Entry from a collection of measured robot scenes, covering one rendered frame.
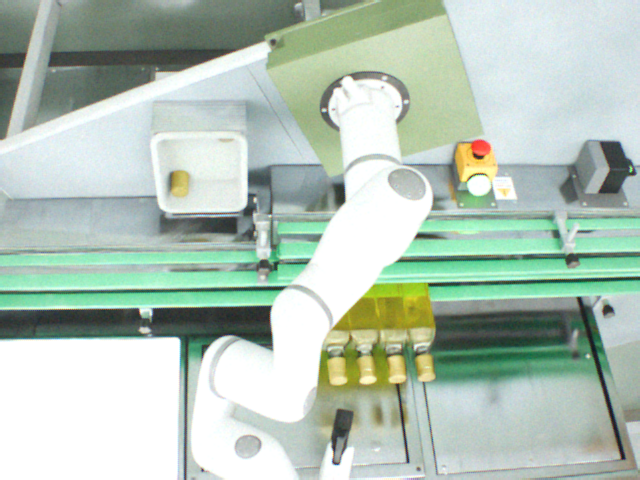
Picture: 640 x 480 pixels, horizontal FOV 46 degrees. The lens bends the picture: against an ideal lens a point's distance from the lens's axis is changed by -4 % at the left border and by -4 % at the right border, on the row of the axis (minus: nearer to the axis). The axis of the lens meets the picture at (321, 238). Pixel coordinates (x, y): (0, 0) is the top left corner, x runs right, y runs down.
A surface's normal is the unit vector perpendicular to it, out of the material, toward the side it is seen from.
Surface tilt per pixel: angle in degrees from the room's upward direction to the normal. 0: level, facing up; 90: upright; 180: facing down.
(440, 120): 1
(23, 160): 0
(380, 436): 90
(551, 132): 0
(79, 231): 90
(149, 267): 90
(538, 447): 90
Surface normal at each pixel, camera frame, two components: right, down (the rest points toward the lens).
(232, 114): 0.07, -0.59
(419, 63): 0.06, 0.82
